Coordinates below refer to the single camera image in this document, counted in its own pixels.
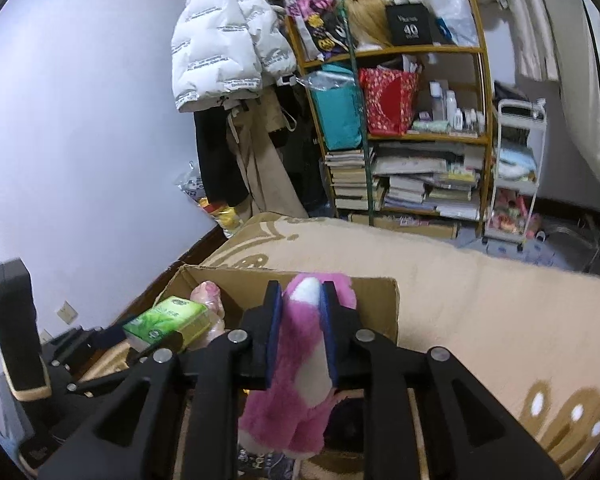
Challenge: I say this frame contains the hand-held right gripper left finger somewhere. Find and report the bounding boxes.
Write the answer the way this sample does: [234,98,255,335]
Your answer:
[37,280,283,480]

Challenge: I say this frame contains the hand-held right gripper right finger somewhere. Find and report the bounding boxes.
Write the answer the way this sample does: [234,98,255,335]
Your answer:
[321,280,566,480]

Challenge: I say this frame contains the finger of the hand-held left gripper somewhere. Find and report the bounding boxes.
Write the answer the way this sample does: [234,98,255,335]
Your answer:
[70,335,185,398]
[42,326,131,376]

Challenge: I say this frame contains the pink plush toy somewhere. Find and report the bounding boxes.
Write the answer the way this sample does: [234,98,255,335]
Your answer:
[237,272,358,458]

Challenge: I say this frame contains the cardboard box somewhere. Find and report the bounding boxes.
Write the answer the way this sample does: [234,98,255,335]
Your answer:
[82,264,400,461]

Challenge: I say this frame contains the green tissue pack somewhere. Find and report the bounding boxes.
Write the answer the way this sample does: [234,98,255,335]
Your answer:
[122,296,216,353]

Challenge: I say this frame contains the pink tissue packet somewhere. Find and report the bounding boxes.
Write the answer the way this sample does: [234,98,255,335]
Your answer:
[190,281,227,336]

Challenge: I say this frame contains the beige patterned blanket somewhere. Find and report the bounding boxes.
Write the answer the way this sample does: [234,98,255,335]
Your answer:
[82,212,600,480]

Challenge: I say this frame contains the stack of books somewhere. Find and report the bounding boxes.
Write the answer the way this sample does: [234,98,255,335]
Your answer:
[324,147,386,212]

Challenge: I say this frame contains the beige trousers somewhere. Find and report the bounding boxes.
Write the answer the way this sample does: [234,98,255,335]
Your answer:
[225,87,308,221]

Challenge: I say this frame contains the clear plastic bag of things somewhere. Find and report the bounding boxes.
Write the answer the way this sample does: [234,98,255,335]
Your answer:
[175,162,246,238]

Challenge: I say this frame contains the dark jacket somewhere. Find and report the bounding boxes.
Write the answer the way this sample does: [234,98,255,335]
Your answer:
[267,82,331,211]

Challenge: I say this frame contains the green pole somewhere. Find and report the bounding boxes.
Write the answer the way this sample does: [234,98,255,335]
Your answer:
[336,0,378,223]

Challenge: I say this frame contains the pile of papers and magazines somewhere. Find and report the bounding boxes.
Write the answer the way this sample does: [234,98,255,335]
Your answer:
[372,141,486,221]

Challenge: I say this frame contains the black coat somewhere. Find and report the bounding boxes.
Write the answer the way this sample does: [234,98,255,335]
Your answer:
[194,100,251,208]

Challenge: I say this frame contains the pile of pink packets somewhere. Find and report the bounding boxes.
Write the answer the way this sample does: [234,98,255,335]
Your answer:
[490,187,533,236]

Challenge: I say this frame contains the teal bag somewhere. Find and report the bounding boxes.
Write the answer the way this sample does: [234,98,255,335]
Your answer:
[307,62,366,152]

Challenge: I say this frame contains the red gift bag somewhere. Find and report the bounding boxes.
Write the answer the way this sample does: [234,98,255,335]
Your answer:
[357,67,421,136]

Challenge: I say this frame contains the light blue folded cloth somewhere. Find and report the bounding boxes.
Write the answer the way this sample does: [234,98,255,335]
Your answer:
[497,141,538,181]

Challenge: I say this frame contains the row of cosmetic bottles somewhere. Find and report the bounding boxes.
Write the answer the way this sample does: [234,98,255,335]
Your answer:
[412,80,487,136]

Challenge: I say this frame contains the white trolley cart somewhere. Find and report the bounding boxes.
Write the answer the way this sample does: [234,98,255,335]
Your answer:
[484,99,548,253]

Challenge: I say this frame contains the white puffer jacket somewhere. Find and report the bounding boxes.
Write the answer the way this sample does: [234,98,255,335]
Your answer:
[171,0,298,113]

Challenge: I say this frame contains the wooden shelf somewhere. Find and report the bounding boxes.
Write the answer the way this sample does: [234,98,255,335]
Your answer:
[285,0,496,238]

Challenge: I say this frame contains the black box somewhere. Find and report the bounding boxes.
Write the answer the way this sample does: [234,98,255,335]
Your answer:
[384,2,433,47]

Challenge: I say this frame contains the blonde wig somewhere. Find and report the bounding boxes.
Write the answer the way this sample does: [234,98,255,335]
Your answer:
[342,0,393,51]

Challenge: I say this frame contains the colourful printed packet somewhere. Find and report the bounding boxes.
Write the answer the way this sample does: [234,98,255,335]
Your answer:
[286,0,351,61]

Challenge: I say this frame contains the white plastic bag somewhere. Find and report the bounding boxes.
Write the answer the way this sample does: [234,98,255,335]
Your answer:
[412,0,481,48]

